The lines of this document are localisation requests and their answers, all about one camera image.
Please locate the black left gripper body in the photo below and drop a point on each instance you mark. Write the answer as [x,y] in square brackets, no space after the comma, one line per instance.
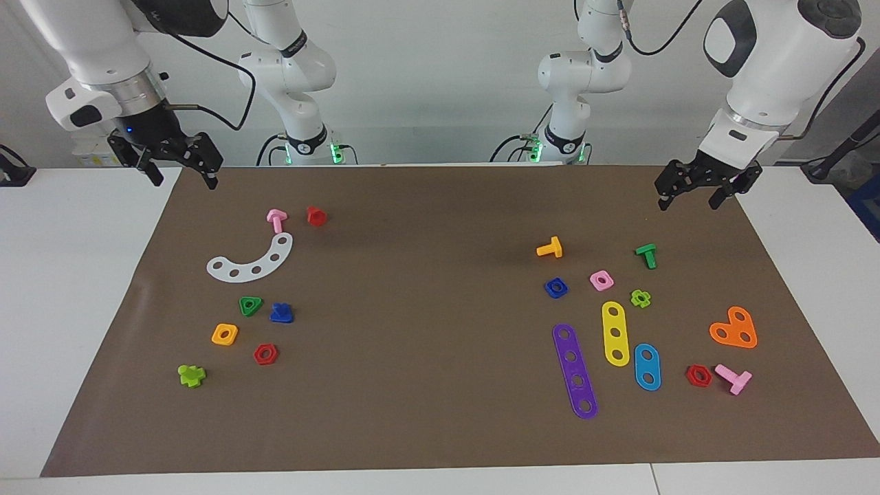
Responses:
[725,172]

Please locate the yellow three-hole plastic bar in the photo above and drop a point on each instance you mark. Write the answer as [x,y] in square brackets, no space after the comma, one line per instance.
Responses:
[615,333]

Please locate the purple four-hole plastic bar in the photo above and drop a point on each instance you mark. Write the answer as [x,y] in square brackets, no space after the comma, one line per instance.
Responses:
[575,371]

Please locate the white curved perforated plate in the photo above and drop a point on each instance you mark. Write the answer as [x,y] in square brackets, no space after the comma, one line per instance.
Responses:
[242,271]

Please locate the green triangle plastic nut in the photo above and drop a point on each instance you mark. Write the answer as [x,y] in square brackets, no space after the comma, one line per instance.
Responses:
[250,306]

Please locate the lime green cross screw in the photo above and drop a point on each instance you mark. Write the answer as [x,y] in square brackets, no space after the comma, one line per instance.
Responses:
[192,375]

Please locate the orange plastic screw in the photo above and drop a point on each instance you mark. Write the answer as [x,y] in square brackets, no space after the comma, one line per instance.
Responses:
[551,248]

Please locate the red plastic screw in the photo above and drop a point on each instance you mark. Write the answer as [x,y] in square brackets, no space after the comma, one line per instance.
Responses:
[316,216]

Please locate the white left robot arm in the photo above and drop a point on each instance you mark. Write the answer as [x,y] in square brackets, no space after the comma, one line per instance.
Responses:
[777,62]

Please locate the pink square plastic nut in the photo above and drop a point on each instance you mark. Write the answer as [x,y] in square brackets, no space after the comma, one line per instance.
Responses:
[601,280]

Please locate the green plastic screw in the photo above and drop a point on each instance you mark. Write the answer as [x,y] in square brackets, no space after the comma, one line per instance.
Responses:
[647,255]

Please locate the lime green cross nut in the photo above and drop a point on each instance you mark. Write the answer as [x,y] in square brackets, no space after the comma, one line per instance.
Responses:
[641,298]

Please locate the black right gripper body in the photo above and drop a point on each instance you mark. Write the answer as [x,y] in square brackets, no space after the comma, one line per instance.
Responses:
[155,134]

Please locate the brown table mat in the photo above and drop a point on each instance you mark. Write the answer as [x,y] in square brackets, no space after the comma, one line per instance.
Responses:
[426,385]

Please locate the blue two-hole plastic bar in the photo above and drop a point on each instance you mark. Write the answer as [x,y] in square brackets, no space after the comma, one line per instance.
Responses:
[647,367]

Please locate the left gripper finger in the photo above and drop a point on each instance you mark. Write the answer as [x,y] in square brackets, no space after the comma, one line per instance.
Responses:
[732,192]
[674,180]

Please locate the blue plastic screw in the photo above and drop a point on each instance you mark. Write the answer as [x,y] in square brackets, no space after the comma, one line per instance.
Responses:
[281,313]

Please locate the white background box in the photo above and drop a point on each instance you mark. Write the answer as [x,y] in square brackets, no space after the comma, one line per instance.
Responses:
[93,152]

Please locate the blue crate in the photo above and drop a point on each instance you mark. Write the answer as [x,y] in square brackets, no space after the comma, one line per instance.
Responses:
[867,206]

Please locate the orange heart-shaped perforated plate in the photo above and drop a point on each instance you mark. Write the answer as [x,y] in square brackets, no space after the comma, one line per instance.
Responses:
[734,330]

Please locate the pink plastic screw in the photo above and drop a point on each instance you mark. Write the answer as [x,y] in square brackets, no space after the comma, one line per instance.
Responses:
[276,218]
[733,378]

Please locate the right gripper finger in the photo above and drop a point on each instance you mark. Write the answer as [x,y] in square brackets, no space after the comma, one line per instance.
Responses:
[148,168]
[212,165]

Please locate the black stand pole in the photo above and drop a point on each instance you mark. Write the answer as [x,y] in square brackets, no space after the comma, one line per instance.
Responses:
[842,148]

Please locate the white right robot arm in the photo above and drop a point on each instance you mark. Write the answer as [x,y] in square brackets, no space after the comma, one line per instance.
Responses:
[96,41]

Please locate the orange square plastic nut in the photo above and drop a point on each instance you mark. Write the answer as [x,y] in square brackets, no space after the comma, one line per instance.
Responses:
[225,334]

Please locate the blue square plastic nut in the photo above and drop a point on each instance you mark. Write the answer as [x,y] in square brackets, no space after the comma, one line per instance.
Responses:
[556,287]

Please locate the red hexagon plastic nut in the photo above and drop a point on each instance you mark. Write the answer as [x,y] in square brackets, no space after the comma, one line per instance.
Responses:
[265,354]
[698,375]

